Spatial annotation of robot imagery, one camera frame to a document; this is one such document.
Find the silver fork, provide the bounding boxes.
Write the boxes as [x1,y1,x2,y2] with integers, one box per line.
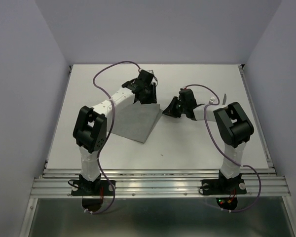
[208,96,216,105]

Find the grey cloth napkin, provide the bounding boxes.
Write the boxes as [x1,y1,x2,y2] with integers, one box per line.
[112,102,160,143]

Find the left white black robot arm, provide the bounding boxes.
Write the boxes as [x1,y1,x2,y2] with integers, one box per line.
[73,69,157,195]

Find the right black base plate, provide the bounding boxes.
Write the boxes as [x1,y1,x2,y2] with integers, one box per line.
[198,179,247,196]

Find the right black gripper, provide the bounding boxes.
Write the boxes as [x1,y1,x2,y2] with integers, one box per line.
[162,96,187,118]

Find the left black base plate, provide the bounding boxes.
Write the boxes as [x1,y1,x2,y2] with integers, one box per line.
[68,179,113,197]

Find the silver knife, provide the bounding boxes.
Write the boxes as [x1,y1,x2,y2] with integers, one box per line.
[222,93,227,105]

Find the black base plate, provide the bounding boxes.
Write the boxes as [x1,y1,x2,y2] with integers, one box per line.
[198,179,247,196]
[68,179,113,197]

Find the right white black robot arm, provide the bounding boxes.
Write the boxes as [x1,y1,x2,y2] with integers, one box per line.
[163,88,254,196]

